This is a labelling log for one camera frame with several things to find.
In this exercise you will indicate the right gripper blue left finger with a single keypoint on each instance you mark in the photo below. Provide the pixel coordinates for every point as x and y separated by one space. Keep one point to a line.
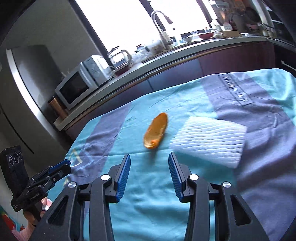
121 177

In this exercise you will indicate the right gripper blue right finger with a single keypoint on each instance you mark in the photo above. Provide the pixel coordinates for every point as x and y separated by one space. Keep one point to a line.
177 176

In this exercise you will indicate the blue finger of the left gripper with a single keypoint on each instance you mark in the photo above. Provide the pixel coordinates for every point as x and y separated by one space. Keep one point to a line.
59 164

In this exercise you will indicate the white foam fruit net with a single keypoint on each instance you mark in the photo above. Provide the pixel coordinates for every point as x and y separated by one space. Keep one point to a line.
217 141

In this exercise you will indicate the orange peel piece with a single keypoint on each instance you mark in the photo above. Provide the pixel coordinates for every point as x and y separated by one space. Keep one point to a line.
155 131

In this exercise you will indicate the chrome kitchen faucet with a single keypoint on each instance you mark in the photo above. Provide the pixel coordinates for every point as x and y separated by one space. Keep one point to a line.
165 38

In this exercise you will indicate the person's left hand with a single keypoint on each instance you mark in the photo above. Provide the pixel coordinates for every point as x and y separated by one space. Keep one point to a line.
32 221

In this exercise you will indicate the black box with dials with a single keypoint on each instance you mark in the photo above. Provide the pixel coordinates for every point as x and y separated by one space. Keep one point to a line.
13 168

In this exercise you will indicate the colourful packets on floor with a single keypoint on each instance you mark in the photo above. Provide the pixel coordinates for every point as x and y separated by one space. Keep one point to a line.
10 222

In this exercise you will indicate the silver refrigerator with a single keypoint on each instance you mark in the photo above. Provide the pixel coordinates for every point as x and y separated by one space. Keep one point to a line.
29 76

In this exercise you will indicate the teal patterned tablecloth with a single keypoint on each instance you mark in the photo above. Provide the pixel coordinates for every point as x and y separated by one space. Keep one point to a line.
262 100

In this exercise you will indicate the white microwave oven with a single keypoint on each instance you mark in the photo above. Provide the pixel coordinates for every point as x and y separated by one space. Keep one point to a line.
83 80

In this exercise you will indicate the glass electric kettle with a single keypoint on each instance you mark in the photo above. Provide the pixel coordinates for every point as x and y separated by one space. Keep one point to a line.
119 58

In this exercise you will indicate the red bowl on counter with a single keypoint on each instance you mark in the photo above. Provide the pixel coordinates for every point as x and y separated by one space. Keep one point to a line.
206 36

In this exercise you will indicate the dark base cabinets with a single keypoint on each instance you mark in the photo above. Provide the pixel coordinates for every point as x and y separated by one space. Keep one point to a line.
233 58

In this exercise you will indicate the window with dark frame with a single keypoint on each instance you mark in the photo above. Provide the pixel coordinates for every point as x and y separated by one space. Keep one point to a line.
128 23

